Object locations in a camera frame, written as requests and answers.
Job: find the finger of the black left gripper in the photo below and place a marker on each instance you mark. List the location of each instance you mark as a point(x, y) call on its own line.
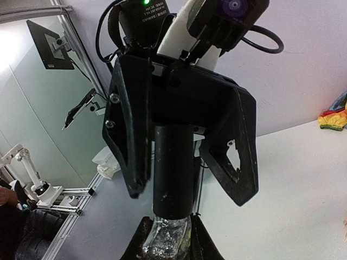
point(127, 121)
point(229, 146)

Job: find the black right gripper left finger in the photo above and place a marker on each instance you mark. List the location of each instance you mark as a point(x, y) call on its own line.
point(134, 250)

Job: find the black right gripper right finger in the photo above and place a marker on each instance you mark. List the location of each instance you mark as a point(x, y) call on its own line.
point(202, 246)

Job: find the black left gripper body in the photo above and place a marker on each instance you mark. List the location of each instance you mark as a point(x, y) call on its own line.
point(185, 95)

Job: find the glitter nail polish bottle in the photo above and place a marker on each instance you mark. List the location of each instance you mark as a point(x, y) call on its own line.
point(168, 239)

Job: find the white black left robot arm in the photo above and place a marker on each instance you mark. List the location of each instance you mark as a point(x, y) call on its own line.
point(137, 28)

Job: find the rainbow colored sleeve cloth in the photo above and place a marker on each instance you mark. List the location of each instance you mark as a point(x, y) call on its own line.
point(335, 117)

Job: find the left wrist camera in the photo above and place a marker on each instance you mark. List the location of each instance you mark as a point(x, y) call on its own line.
point(206, 29)

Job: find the black wall monitor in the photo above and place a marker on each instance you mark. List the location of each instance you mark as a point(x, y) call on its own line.
point(52, 49)

